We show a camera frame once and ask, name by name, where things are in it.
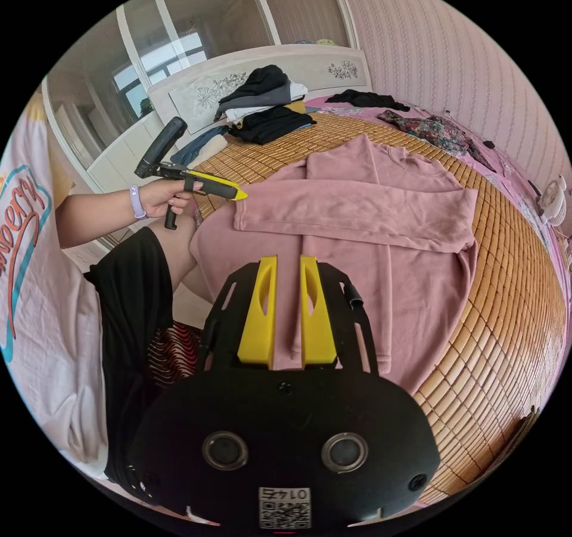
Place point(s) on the person's body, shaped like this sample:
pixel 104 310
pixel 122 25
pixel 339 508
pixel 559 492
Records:
pixel 67 322

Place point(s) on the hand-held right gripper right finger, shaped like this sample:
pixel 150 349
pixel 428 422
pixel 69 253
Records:
pixel 318 327

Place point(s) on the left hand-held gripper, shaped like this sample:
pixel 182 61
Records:
pixel 214 189

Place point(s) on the window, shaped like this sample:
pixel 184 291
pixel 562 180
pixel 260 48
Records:
pixel 170 61

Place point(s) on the bed with woven mat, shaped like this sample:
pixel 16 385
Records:
pixel 496 322

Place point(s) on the black garment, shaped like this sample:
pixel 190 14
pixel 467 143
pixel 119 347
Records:
pixel 366 98

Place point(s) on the dark floral garment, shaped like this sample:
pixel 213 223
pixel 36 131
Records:
pixel 429 130

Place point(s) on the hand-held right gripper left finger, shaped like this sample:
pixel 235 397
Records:
pixel 255 322

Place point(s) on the white cupboard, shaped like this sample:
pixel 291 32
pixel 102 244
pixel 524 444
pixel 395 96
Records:
pixel 120 157

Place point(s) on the blue denim garment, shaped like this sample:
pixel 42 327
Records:
pixel 196 146

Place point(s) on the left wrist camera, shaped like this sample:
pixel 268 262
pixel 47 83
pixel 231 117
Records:
pixel 163 146

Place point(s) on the pink hoodie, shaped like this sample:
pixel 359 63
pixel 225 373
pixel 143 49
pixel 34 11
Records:
pixel 380 251

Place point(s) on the pile of clothes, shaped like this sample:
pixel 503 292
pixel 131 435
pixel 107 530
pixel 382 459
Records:
pixel 263 103

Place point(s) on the small white fan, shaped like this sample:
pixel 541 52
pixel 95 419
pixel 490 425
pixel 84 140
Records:
pixel 553 199

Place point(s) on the person's left hand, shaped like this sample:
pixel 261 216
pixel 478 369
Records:
pixel 161 197

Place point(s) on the red striped rug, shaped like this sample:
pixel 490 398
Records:
pixel 176 353

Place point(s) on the person's left forearm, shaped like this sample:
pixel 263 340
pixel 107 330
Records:
pixel 96 217

